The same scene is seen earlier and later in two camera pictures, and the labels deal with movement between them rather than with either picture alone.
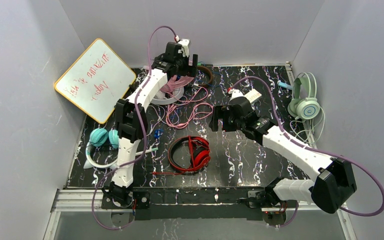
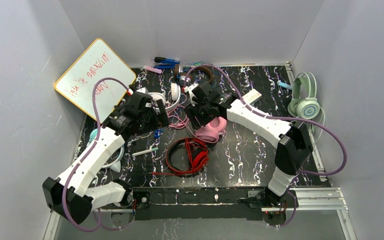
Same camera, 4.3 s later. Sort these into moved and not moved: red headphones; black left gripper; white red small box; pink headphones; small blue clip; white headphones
Moved: black left gripper; pink headphones
Not moved: red headphones; white red small box; white headphones; small blue clip
